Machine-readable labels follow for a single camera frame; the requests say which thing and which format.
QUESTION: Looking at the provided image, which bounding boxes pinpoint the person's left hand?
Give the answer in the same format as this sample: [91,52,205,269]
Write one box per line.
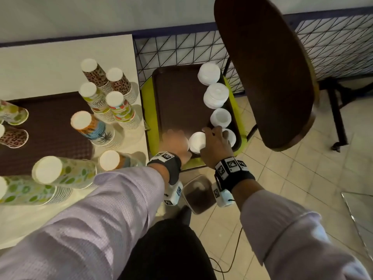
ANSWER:
[160,129,193,165]

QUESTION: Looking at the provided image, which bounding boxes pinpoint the person's right hand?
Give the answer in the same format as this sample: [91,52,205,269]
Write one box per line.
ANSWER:
[200,126,234,169]

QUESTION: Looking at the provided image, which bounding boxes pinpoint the person's left forearm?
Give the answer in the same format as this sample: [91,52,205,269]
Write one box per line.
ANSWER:
[0,163,170,280]

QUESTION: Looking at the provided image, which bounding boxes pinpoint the person's right forearm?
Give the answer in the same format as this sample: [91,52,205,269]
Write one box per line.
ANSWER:
[232,179,372,280]

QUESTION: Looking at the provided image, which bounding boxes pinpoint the lime green stool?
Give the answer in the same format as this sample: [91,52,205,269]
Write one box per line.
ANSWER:
[141,75,248,170]

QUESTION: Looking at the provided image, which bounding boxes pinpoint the brown plastic tray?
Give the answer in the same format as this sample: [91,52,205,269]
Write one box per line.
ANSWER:
[152,65,242,156]

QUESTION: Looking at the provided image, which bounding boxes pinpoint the stack of colourful striped cups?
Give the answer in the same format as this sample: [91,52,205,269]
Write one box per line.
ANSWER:
[105,91,140,130]

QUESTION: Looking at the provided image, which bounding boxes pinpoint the steel pedal bin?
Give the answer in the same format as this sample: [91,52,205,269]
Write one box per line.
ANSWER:
[182,175,217,215]

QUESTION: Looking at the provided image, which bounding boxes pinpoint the stack of orange print cups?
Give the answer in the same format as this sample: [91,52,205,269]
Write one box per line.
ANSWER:
[98,150,143,172]

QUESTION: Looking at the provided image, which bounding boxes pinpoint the stack of leopard print cups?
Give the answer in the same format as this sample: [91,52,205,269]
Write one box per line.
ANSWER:
[105,67,137,104]
[80,58,113,95]

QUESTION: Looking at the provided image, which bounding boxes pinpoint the person's black shoe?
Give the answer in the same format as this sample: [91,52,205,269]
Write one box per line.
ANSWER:
[176,205,192,226]

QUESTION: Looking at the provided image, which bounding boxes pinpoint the stack of palm print cups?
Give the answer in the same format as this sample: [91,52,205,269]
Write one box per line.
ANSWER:
[71,111,122,150]

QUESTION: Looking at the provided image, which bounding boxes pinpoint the dark brown wooden chair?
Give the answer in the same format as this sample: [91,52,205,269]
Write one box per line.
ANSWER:
[214,0,373,153]

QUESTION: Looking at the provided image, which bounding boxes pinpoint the stack of fruit print cups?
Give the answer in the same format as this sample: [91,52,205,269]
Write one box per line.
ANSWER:
[79,82,116,123]

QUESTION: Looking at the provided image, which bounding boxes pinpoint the stack of green lemon cups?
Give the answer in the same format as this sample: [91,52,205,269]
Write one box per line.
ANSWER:
[31,156,98,190]

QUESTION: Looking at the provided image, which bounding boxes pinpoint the person's black trousers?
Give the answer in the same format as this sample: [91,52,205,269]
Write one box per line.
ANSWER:
[118,218,218,280]

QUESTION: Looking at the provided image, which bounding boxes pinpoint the brown textured tray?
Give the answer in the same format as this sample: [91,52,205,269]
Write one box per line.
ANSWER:
[0,92,95,177]

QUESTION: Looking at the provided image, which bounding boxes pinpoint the stack of green kiwi cups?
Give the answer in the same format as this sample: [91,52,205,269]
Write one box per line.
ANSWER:
[0,175,73,206]

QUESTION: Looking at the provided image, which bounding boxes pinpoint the leopard print paper cup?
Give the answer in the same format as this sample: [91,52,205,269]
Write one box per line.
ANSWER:
[0,124,29,149]

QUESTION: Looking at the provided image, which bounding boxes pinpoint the green lemon paper cup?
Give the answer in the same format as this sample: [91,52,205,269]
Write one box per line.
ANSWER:
[0,100,29,126]

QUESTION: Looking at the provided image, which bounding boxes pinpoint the glass panel with metal edge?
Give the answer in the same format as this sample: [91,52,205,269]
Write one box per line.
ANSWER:
[341,192,373,261]

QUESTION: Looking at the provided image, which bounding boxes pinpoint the black left wrist camera band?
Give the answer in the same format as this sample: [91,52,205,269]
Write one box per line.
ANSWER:
[146,151,183,206]

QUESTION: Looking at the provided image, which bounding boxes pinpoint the black wrist camera band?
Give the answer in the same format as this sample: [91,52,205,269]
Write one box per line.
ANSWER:
[211,157,256,208]
[146,151,183,206]

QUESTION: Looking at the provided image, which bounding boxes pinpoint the black right wrist camera band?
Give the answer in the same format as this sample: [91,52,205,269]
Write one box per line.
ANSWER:
[211,157,256,208]

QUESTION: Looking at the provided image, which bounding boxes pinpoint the black wire mesh fence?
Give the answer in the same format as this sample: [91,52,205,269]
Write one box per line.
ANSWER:
[132,13,373,95]

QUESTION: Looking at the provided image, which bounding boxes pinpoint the black cable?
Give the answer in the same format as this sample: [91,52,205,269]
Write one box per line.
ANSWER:
[208,227,244,273]

